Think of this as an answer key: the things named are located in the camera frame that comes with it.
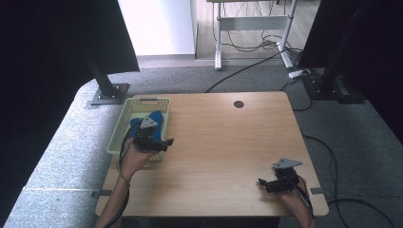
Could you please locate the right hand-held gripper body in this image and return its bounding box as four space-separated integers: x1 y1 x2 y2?
271 158 303 193

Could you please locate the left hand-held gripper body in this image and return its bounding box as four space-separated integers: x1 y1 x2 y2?
130 116 159 154

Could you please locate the blue t-shirt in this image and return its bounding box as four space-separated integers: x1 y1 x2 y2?
127 110 165 154

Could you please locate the pale green plastic basket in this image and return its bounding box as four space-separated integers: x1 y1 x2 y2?
106 97 172 163

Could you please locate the person's left hand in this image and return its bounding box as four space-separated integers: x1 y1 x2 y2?
119 138 160 182

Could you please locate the person's right hand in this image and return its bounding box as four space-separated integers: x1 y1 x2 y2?
278 187 309 217

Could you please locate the black metal stand grey base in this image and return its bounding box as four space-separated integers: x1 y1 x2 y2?
85 53 131 106

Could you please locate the white power strip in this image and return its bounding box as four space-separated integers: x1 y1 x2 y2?
288 68 312 80

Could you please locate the white panel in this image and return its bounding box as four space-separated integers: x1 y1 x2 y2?
117 0 196 57

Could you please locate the black curtain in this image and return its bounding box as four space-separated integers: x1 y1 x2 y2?
0 0 141 222
297 0 403 145

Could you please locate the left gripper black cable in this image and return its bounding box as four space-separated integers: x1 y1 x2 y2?
103 125 137 228

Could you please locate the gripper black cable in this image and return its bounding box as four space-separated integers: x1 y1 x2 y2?
103 125 137 228
294 175 316 220

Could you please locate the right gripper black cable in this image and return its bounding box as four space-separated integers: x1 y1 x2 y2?
294 175 316 220

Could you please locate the long black floor cable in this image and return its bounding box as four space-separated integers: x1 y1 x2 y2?
204 47 302 94

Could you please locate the tangle of cables under desk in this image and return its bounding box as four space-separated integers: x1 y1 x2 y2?
221 0 303 61

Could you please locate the white desk frame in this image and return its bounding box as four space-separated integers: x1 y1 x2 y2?
207 0 298 70

